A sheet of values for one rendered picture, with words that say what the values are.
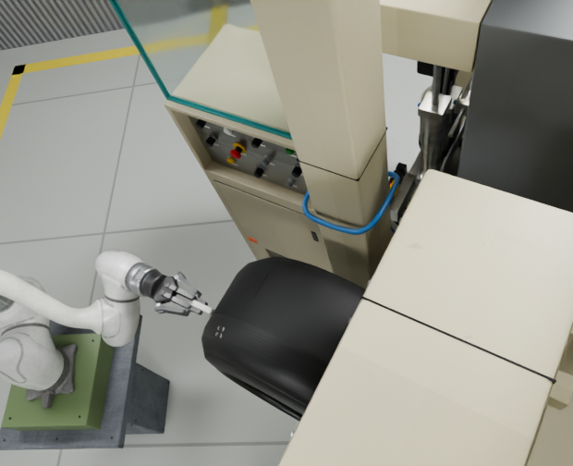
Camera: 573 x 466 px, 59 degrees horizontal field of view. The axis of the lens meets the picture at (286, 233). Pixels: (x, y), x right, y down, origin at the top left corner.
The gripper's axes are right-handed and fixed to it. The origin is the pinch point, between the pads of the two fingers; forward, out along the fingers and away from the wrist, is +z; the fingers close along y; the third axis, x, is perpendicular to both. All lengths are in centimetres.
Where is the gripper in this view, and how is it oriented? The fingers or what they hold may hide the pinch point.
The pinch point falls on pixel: (203, 308)
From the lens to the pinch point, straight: 138.1
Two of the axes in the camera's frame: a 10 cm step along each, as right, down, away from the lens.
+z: 8.2, 2.8, -5.0
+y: 4.8, -8.1, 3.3
